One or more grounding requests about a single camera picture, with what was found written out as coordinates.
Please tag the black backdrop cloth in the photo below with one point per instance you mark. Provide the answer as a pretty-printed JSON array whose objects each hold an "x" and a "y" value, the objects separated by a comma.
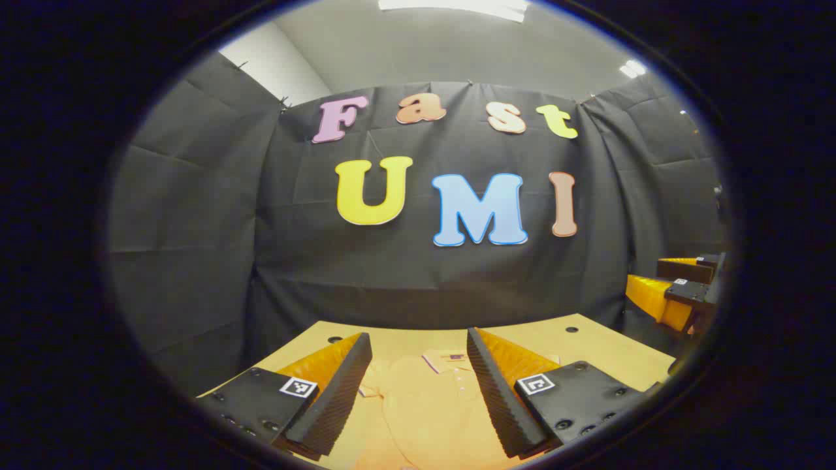
[{"x": 405, "y": 274}]

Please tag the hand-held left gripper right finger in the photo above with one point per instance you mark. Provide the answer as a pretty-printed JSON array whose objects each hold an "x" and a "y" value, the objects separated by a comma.
[{"x": 493, "y": 391}]

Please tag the orange T-shirt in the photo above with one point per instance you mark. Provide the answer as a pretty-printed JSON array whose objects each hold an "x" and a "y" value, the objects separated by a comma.
[{"x": 431, "y": 418}]

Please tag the long ceiling light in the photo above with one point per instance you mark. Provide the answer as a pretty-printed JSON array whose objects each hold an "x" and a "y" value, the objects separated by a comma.
[{"x": 457, "y": 6}]

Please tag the small ceiling light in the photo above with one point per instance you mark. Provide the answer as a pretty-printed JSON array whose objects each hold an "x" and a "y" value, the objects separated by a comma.
[{"x": 632, "y": 68}]

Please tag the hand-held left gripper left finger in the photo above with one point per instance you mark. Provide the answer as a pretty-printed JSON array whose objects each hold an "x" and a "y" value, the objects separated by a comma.
[{"x": 336, "y": 398}]

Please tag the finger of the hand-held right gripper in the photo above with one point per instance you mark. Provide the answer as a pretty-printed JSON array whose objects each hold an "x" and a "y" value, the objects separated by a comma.
[
  {"x": 679, "y": 269},
  {"x": 653, "y": 297}
]

